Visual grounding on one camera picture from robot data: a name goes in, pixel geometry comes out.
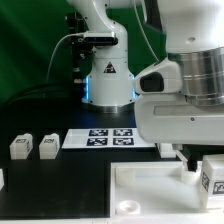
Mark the white sheet with markers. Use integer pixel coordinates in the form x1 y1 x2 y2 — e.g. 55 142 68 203
62 128 154 149

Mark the white camera cable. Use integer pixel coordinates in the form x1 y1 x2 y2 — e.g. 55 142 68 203
45 32 85 84

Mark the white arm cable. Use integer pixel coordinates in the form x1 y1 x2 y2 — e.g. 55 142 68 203
132 0 161 63

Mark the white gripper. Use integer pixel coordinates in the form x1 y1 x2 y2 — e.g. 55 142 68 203
135 94 224 172

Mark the white square table top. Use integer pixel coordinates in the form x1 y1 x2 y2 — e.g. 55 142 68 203
110 161 224 224

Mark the black cable bundle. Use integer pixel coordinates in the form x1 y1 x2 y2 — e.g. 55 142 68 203
0 83 84 114

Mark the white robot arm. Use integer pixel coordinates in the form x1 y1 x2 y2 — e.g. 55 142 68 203
89 0 224 145

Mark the white block left edge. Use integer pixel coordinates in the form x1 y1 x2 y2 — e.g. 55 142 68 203
0 168 4 191

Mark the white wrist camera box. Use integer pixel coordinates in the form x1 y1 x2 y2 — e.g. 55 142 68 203
134 58 183 94

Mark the black camera on stand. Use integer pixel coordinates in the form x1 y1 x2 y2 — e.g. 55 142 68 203
65 13 118 84

